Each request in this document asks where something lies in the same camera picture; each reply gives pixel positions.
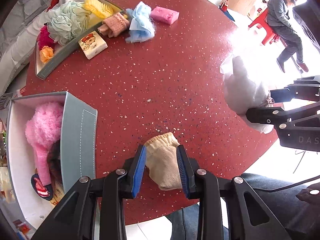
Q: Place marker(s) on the yellow red tissue pack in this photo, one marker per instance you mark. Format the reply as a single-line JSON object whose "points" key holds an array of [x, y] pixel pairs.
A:
{"points": [[58, 193]]}

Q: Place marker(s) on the pink fluffy duster mop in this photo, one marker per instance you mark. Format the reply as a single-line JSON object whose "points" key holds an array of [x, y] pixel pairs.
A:
{"points": [[42, 131]]}

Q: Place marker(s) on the grey curved tray box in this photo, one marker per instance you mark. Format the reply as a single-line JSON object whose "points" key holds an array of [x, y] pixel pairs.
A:
{"points": [[43, 70]]}

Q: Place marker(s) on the pink knit sock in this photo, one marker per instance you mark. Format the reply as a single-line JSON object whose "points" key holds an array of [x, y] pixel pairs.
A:
{"points": [[114, 25]]}

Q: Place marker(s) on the person in grey jacket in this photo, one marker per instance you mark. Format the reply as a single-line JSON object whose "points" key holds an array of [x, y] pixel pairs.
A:
{"points": [[278, 20]]}

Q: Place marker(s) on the small cartoon tissue pack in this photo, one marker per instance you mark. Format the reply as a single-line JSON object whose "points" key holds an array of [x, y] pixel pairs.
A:
{"points": [[92, 44]]}

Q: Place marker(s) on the red plastic stool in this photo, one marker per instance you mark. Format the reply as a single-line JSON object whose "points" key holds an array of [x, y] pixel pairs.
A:
{"points": [[261, 21]]}

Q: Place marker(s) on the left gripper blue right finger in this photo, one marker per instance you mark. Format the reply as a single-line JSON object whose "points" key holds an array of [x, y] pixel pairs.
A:
{"points": [[184, 168]]}

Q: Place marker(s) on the light blue mesh cloth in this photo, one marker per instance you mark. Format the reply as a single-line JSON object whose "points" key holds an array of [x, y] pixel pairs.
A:
{"points": [[141, 28]]}

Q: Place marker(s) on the grey white curved storage box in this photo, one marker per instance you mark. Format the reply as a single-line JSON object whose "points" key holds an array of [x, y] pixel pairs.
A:
{"points": [[77, 149]]}

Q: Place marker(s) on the orange fabric rose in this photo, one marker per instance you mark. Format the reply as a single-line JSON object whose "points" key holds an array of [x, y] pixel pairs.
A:
{"points": [[46, 54]]}

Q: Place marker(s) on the magenta fabric flower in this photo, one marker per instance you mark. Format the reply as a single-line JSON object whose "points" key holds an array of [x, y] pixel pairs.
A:
{"points": [[44, 39]]}

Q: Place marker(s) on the red handled mop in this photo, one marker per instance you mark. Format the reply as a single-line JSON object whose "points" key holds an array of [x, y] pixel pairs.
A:
{"points": [[224, 8]]}

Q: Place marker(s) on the mint green bath pouf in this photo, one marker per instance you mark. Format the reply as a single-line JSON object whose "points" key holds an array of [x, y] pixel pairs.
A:
{"points": [[67, 22]]}

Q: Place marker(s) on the beige knit sock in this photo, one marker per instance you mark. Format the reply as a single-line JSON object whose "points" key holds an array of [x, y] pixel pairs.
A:
{"points": [[161, 161]]}

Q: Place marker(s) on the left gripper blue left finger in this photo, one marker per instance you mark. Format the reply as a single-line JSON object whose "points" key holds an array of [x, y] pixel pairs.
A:
{"points": [[137, 170]]}

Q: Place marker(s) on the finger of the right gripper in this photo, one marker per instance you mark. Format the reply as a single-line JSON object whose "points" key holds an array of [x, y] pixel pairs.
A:
{"points": [[284, 95], [266, 115]]}

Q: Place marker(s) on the yellow foam fruit net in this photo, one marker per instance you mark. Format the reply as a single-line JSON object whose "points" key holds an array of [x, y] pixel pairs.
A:
{"points": [[98, 8]]}

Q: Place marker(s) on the white cloth bundle with cord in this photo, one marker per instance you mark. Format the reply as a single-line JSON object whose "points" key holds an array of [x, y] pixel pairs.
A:
{"points": [[243, 89]]}

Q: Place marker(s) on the white grey sofa cover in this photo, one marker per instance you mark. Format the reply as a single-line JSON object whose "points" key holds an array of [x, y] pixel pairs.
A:
{"points": [[18, 35]]}

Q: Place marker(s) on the red striped navy sock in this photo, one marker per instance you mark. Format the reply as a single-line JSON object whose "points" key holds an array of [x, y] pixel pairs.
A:
{"points": [[45, 192]]}

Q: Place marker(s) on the pink foam sponge block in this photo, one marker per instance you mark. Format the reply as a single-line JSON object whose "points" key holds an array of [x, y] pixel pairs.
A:
{"points": [[164, 15]]}

